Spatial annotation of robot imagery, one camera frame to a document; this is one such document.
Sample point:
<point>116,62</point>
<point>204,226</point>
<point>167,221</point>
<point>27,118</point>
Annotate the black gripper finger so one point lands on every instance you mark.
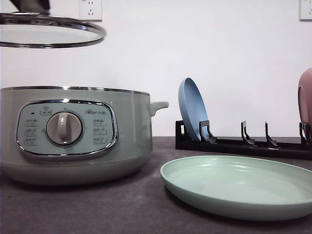
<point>41,6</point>

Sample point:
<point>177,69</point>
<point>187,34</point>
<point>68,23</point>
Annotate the glass steamer lid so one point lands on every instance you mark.
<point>41,30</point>

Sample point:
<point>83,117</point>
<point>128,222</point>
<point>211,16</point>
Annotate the green plate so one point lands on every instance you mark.
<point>240,188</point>

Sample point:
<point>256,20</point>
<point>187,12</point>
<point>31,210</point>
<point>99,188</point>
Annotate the green electric steamer pot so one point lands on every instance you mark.
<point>74,136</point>

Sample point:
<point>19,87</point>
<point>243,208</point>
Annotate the blue plate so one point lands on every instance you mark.
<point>193,105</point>

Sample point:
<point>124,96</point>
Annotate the black plate rack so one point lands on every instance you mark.
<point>206,141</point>

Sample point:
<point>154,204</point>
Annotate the pink plate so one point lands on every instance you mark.
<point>305,100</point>

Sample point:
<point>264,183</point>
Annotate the white wall socket left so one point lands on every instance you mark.
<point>91,10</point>

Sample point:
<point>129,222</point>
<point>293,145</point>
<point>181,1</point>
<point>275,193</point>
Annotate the white wall socket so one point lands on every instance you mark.
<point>305,10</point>
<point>91,10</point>

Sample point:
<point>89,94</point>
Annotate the white wall socket right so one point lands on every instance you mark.
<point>305,10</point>

